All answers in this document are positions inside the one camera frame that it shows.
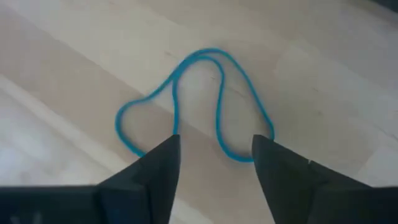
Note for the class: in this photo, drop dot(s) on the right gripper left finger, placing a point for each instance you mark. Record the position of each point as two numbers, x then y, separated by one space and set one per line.
140 193

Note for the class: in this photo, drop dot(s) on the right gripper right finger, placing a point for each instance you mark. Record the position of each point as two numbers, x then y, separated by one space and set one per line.
295 193

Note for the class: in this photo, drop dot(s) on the thin teal rubber band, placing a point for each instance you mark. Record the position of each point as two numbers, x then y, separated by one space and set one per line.
174 105

